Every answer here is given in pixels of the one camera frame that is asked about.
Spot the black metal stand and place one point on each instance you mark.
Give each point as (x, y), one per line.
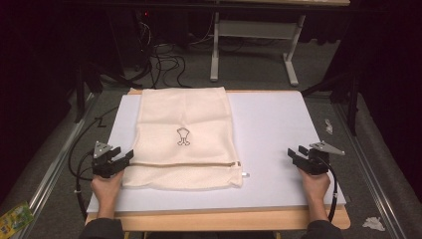
(79, 96)
(353, 103)

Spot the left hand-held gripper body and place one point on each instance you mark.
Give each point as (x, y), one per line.
(103, 166)

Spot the green yellow packet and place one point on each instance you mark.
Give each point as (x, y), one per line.
(15, 219)

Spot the crumpled white paper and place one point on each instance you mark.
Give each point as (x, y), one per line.
(374, 223)

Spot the small clear plastic scrap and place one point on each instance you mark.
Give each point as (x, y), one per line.
(328, 126)

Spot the person's right hand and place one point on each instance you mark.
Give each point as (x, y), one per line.
(316, 186)

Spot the person's left hand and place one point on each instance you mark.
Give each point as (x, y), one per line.
(106, 187)

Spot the cream mesh laundry bag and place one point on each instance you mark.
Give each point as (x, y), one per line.
(185, 113)

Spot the white foam board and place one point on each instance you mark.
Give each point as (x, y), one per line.
(272, 126)

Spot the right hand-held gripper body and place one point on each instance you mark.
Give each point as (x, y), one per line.
(315, 164)

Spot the white metal desk frame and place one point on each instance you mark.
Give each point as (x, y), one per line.
(252, 29)

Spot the silver metal floor rail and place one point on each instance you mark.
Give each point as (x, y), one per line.
(368, 172)
(56, 166)

